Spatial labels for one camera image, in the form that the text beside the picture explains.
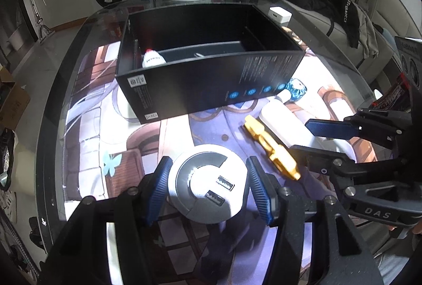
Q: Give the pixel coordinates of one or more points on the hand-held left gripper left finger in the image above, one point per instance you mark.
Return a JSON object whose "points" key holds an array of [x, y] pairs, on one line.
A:
{"points": [[158, 189]]}

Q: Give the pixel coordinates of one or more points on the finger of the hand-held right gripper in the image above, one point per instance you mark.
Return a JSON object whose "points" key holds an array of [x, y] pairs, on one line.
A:
{"points": [[313, 156], [329, 128]]}

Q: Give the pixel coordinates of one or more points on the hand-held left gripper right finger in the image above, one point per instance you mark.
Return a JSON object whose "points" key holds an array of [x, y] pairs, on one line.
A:
{"points": [[260, 189]]}

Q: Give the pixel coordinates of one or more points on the round silver usb hub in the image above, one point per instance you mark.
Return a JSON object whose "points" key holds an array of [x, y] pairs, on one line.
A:
{"points": [[197, 173]]}

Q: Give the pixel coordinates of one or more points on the white plastic bottle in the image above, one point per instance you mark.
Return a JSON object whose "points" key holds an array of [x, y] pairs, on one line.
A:
{"points": [[283, 121]]}

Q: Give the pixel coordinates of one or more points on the black cardboard box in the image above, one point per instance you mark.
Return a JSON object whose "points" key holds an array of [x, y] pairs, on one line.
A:
{"points": [[197, 87]]}

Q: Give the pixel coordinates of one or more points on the blue patterned round object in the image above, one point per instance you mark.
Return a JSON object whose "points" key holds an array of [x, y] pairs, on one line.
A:
{"points": [[297, 88]]}

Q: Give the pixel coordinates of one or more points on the grey cloth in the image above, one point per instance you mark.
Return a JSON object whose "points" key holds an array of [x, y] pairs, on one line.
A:
{"points": [[366, 27]]}

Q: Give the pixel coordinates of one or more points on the white charger adapter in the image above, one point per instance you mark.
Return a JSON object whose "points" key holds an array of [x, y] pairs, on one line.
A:
{"points": [[279, 14]]}

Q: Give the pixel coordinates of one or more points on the black shoes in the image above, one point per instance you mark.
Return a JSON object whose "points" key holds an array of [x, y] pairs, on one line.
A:
{"points": [[38, 232]]}

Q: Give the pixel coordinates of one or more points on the small white tube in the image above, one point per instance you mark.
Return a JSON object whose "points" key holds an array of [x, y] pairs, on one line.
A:
{"points": [[153, 59]]}

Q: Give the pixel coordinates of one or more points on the white sneakers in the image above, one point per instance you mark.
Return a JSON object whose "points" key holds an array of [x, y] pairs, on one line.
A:
{"points": [[6, 205]]}

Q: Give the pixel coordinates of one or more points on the brown cardboard box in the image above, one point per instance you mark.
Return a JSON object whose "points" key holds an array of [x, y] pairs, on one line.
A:
{"points": [[15, 103]]}

